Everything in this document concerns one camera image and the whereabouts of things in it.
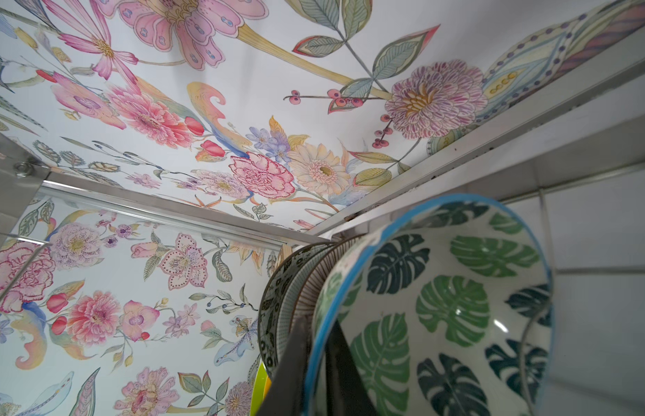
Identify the pink striped ceramic bowl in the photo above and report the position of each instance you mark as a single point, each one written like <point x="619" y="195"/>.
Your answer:
<point x="301" y="298"/>

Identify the orange yellow plastic bowl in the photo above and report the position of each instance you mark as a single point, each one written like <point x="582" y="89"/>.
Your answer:
<point x="267" y="386"/>

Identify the two-tier steel dish rack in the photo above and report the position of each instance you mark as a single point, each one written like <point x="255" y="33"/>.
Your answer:
<point x="570" y="160"/>

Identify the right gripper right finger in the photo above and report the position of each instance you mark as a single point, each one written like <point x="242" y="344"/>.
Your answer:
<point x="346" y="395"/>

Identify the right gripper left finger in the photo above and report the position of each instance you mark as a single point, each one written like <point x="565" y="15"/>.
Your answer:
<point x="285" y="398"/>

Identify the pale green ceramic bowl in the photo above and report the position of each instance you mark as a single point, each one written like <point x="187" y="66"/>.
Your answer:
<point x="282" y="334"/>

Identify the green leaf pattern bowl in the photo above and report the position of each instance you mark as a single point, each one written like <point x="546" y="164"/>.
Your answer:
<point x="445" y="312"/>

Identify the lime green plastic bowl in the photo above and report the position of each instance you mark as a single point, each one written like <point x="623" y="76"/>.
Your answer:
<point x="258" y="386"/>

